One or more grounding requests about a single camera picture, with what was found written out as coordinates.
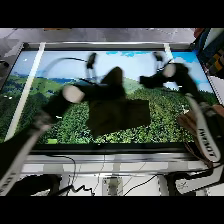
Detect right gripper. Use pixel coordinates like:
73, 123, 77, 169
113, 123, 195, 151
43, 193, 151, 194
139, 71, 170, 90

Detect dark green trousers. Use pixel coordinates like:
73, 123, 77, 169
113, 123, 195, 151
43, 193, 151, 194
85, 66, 152, 138

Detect heap of clothes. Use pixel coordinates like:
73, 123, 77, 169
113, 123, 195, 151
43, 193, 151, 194
193, 28, 224, 80

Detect brown garment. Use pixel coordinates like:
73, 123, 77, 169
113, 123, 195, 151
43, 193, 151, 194
177, 104, 224, 168

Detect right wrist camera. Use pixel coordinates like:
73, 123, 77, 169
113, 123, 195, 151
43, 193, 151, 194
152, 50, 165, 68

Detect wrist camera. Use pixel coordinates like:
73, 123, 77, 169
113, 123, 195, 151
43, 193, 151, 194
85, 52, 98, 70
152, 50, 165, 68

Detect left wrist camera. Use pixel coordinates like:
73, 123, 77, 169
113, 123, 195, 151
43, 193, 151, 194
85, 52, 98, 70

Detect black cable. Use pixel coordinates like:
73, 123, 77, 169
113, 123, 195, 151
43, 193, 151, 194
41, 56, 90, 78
124, 174, 158, 197
44, 153, 77, 188
59, 184, 96, 197

